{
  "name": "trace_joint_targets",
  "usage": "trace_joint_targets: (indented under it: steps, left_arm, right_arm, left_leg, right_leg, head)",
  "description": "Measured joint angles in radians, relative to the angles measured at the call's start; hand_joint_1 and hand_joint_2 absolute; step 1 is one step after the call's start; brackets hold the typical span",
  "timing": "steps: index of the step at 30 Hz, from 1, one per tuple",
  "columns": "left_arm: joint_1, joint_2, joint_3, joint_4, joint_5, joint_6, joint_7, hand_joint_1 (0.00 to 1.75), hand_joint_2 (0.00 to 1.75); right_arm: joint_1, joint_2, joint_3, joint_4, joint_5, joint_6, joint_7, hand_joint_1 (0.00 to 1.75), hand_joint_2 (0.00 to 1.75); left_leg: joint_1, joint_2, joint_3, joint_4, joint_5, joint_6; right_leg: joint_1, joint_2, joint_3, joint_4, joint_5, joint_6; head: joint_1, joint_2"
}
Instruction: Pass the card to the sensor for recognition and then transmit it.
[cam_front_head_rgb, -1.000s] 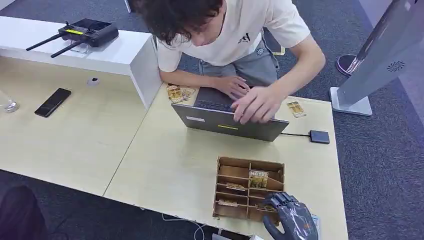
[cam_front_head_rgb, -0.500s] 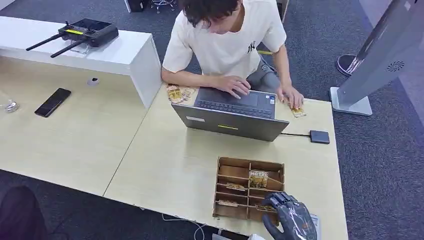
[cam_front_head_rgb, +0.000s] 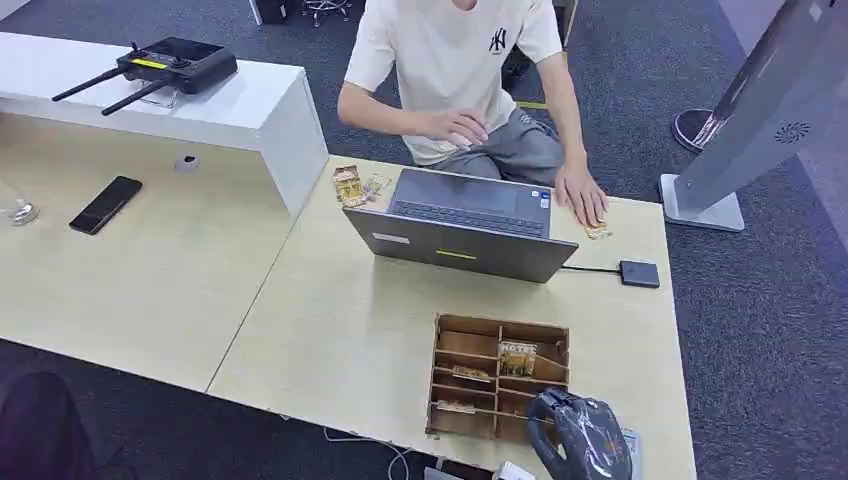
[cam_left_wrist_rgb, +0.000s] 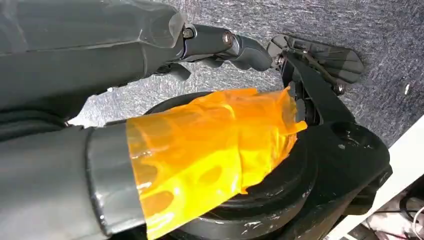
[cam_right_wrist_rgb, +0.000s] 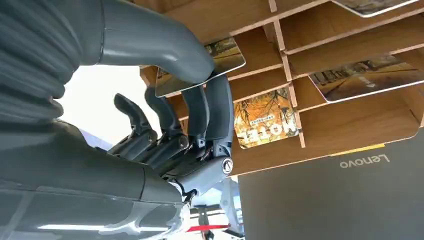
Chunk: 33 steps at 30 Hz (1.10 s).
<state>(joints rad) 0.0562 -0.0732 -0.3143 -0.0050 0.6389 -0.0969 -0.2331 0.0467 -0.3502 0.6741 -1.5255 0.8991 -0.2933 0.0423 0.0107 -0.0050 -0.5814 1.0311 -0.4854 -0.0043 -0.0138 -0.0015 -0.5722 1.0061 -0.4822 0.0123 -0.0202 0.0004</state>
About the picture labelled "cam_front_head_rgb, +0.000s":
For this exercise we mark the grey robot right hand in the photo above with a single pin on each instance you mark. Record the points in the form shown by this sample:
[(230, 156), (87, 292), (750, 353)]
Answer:
[(590, 440)]

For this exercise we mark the person's left hand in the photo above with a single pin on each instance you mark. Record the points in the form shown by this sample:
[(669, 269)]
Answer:
[(582, 192)]

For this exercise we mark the person's right hand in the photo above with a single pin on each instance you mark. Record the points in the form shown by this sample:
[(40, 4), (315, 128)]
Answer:
[(457, 127)]

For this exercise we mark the gold printed card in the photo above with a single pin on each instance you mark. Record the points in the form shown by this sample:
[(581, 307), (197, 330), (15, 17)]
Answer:
[(378, 187), (598, 232), (456, 407), (472, 372)]

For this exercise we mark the person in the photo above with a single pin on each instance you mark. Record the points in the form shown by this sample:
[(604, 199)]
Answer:
[(457, 66)]

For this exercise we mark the yellow floor tape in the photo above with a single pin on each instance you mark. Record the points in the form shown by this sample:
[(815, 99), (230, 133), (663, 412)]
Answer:
[(531, 104)]

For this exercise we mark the small white block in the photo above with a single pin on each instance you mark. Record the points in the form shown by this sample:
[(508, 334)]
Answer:
[(513, 472)]

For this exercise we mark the dark grey adapter box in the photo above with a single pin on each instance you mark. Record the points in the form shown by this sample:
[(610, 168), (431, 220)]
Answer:
[(640, 274)]

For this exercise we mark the grey laptop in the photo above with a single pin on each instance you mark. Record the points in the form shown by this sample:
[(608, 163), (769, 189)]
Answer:
[(464, 228)]

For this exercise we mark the hotel print card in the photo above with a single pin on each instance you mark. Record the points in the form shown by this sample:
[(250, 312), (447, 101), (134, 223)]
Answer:
[(518, 358)]

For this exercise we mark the stack of gold cards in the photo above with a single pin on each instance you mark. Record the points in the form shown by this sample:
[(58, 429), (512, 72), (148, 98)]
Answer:
[(348, 185)]

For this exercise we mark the round dark floor base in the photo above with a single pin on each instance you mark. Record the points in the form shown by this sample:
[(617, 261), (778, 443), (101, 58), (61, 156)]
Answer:
[(689, 131)]

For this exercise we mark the wooden card box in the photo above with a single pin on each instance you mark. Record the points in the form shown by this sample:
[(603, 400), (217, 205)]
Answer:
[(474, 387)]

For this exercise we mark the grey box under desk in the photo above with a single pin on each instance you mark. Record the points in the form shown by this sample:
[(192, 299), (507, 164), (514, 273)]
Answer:
[(442, 474)]

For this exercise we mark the dark furniture piece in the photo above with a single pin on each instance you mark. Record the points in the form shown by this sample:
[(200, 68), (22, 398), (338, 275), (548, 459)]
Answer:
[(566, 20)]

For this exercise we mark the office chair base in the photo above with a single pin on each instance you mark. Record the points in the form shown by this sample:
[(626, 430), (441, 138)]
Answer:
[(326, 8)]

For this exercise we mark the white desk shelf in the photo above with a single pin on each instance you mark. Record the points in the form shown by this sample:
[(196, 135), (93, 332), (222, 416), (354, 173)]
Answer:
[(265, 112)]

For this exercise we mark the grey kiosk stand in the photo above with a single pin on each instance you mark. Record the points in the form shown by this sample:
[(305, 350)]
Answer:
[(762, 112)]

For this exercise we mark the black cabinet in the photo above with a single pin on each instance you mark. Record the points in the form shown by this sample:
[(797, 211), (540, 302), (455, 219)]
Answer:
[(272, 10)]

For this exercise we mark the black remote controller with antennas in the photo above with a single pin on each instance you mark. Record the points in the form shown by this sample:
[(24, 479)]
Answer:
[(182, 63)]

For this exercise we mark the clear plastic stand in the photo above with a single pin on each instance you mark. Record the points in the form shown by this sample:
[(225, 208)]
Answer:
[(159, 99)]

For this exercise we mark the black smartphone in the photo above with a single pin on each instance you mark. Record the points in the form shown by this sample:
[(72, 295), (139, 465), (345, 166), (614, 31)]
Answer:
[(105, 204)]

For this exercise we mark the clear plastic item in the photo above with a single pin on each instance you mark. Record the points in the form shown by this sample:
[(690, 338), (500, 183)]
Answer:
[(23, 213)]

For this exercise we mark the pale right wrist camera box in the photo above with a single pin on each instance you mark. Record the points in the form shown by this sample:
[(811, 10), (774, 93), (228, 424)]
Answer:
[(632, 454)]

